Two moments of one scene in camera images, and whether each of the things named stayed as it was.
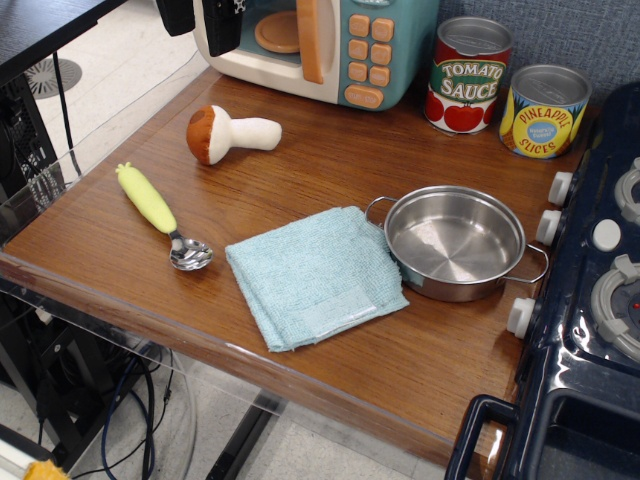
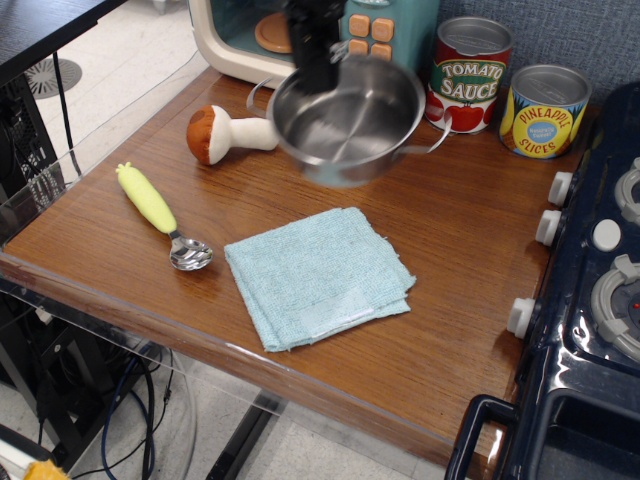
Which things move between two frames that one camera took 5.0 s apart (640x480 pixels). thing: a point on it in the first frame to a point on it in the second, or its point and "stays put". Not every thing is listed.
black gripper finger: (223, 26) to (315, 33)
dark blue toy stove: (574, 412) stays put
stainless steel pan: (457, 244) to (354, 133)
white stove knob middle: (548, 226) stays put
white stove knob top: (560, 187) stays put
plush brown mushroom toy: (211, 133) stays put
